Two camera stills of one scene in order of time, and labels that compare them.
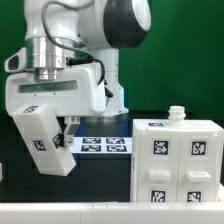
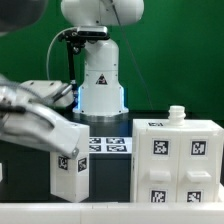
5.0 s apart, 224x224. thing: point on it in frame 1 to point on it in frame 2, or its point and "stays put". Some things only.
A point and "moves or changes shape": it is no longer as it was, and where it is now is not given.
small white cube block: (158, 167) stays put
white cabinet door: (198, 167) stays put
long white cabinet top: (44, 140) moves or changes shape
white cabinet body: (176, 160) stays put
